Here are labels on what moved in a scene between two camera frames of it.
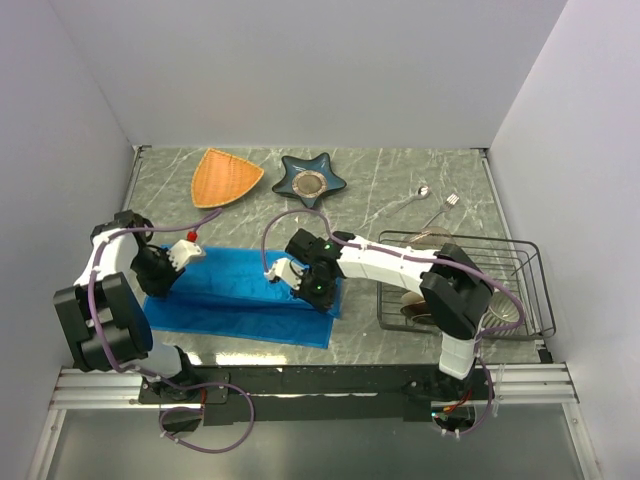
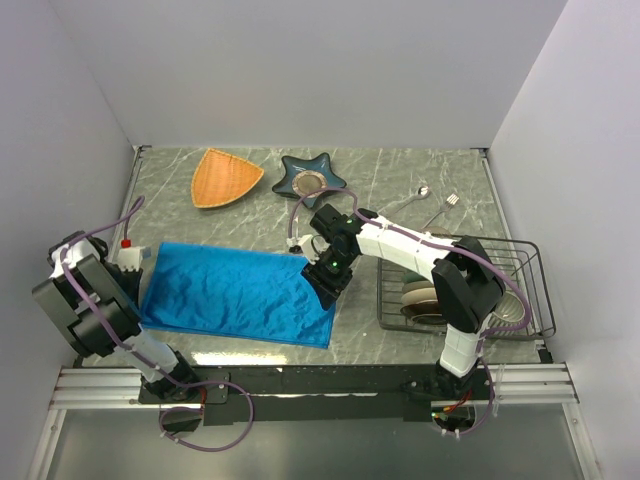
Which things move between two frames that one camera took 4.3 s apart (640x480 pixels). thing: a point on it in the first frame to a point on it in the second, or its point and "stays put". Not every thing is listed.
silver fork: x=449 y=202 stays put
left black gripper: x=160 y=287 to x=134 y=282
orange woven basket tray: x=219 y=178 stays put
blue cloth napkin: x=228 y=293 stays put
